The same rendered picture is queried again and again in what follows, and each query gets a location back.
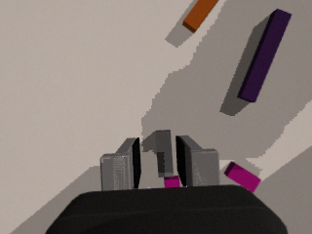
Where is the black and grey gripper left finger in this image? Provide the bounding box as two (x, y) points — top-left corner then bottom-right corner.
(99, 137), (141, 191)

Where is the dark purple rod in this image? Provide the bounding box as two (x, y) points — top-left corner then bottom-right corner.
(237, 9), (292, 102)

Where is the orange rod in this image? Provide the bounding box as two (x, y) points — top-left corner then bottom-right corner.
(182, 0), (218, 33)

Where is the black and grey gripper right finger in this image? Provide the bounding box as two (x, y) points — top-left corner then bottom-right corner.
(175, 136), (220, 187)

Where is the dark magenta block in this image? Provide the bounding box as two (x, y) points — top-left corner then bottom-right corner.
(164, 175), (180, 187)
(224, 161), (261, 193)

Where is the grey rectangular bar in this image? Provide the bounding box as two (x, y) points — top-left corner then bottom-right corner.
(155, 130), (174, 177)

